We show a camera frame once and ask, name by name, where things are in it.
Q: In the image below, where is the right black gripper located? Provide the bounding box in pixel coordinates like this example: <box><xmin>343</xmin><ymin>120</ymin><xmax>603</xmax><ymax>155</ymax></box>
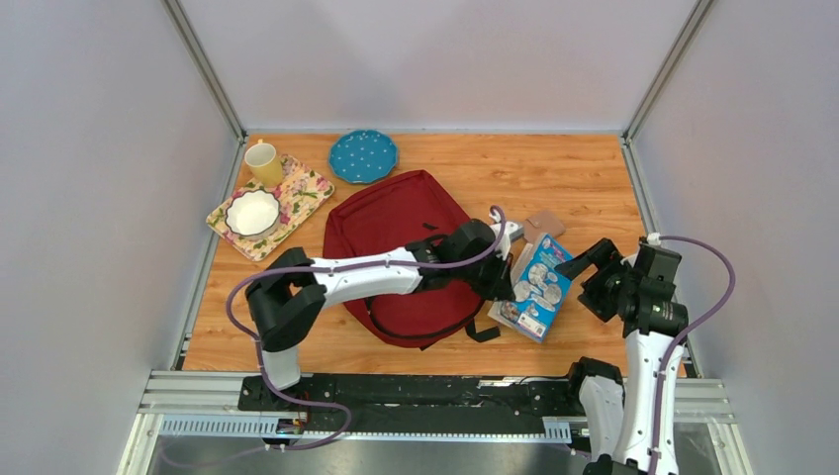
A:
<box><xmin>552</xmin><ymin>237</ymin><xmax>636</xmax><ymax>322</ymax></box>

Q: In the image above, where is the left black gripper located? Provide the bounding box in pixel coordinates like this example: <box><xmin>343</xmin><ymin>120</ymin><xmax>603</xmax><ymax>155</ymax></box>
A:
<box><xmin>452</xmin><ymin>244</ymin><xmax>515</xmax><ymax>301</ymax></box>

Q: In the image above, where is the blue comic book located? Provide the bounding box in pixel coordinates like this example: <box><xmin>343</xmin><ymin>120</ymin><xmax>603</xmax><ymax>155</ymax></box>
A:
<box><xmin>488</xmin><ymin>233</ymin><xmax>572</xmax><ymax>343</ymax></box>

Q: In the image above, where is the red backpack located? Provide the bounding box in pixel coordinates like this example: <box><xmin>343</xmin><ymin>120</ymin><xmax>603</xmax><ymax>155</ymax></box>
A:
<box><xmin>324</xmin><ymin>170</ymin><xmax>501</xmax><ymax>349</ymax></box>

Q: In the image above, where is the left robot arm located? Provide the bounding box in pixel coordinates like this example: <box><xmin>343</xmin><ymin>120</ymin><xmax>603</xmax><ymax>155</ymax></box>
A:
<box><xmin>238</xmin><ymin>219</ymin><xmax>523</xmax><ymax>411</ymax></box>

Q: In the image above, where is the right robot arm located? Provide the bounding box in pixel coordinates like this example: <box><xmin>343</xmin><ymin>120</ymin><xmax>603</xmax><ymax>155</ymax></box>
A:
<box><xmin>556</xmin><ymin>238</ymin><xmax>689</xmax><ymax>474</ymax></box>

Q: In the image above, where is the brown leather wallet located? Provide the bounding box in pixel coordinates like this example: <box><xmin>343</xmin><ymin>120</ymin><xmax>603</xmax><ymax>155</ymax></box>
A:
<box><xmin>522</xmin><ymin>210</ymin><xmax>567</xmax><ymax>243</ymax></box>

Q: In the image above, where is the blue polka dot plate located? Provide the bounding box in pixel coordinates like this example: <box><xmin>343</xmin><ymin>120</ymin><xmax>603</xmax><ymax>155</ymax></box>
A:
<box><xmin>327</xmin><ymin>130</ymin><xmax>399</xmax><ymax>184</ymax></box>

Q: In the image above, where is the floral rectangular tray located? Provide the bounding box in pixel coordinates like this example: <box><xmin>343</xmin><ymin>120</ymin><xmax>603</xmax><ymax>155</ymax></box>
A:
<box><xmin>206</xmin><ymin>154</ymin><xmax>335</xmax><ymax>262</ymax></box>

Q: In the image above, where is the white scalloped bowl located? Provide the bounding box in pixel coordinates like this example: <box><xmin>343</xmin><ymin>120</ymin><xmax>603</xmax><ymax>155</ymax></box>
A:
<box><xmin>225</xmin><ymin>189</ymin><xmax>280</xmax><ymax>238</ymax></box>

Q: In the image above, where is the yellow mug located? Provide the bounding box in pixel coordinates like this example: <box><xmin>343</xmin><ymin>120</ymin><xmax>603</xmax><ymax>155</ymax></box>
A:
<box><xmin>243</xmin><ymin>141</ymin><xmax>284</xmax><ymax>187</ymax></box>

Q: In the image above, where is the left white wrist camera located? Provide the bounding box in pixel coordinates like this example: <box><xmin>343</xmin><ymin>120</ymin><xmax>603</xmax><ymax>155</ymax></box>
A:
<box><xmin>490</xmin><ymin>221</ymin><xmax>524</xmax><ymax>259</ymax></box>

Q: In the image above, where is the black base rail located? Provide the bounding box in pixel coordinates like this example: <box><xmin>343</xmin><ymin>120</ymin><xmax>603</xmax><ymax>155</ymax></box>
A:
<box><xmin>236</xmin><ymin>373</ymin><xmax>591</xmax><ymax>451</ymax></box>

